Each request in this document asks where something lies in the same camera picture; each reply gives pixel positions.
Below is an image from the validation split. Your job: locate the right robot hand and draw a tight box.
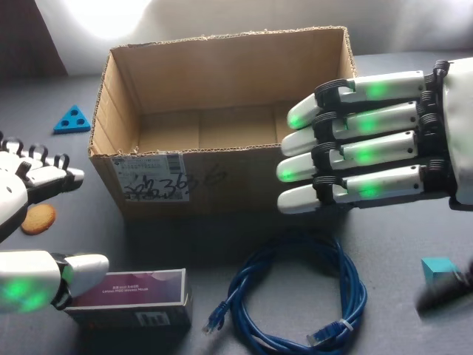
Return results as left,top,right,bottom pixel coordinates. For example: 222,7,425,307
276,58,473,215

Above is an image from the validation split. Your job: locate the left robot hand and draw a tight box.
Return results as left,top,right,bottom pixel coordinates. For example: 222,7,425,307
0,135,110,316

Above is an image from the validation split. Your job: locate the blue cable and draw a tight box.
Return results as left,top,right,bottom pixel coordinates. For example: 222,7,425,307
201,236,369,351

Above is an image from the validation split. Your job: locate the dark purple rectangular block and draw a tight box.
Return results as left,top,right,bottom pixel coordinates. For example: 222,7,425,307
62,268,194,330

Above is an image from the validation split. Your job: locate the open cardboard box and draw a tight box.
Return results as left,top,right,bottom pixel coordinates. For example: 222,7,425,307
87,25,358,223

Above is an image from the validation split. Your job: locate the round brown cookie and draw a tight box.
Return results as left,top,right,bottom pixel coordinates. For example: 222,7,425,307
20,203,57,236

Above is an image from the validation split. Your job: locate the blue triangle block with holes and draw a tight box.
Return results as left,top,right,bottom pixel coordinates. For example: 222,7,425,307
52,104,92,135

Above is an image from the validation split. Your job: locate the grey table cloth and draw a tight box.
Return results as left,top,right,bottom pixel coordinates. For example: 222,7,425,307
0,51,473,355

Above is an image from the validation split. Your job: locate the teal block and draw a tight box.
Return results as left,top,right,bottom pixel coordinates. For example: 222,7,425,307
421,257,459,286

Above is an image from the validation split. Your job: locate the dark brown board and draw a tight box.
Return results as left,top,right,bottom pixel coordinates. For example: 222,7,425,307
0,0,69,78

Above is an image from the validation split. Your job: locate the white fabric backdrop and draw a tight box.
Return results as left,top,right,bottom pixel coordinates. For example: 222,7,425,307
33,0,473,75

